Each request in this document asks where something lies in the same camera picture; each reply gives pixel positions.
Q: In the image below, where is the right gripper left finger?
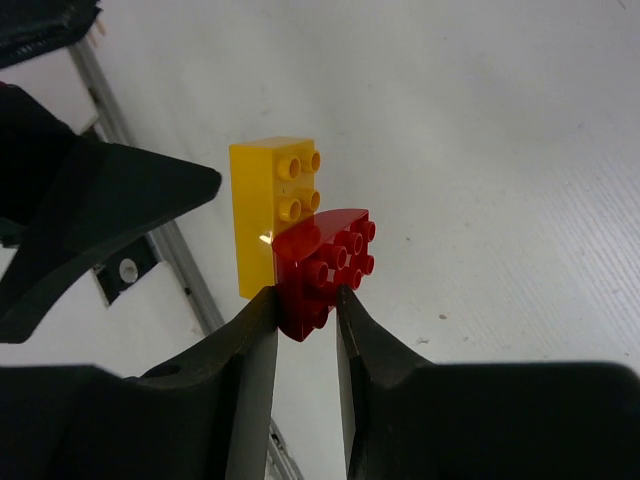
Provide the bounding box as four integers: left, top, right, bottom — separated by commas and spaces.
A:
1, 287, 279, 479

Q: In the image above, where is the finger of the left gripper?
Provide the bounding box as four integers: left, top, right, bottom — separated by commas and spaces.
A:
1, 84, 221, 344

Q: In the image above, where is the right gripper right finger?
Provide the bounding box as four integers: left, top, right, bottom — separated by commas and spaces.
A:
336, 286, 639, 479

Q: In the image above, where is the red lego brick cluster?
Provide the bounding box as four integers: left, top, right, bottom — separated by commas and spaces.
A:
272, 208, 376, 342

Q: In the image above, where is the yellow lego brick cluster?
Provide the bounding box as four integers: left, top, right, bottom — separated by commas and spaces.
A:
229, 136, 321, 299

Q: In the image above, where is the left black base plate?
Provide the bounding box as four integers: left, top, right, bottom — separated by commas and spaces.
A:
92, 235, 159, 307

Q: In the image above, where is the aluminium rail front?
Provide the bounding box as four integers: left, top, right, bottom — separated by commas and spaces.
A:
71, 41, 301, 479

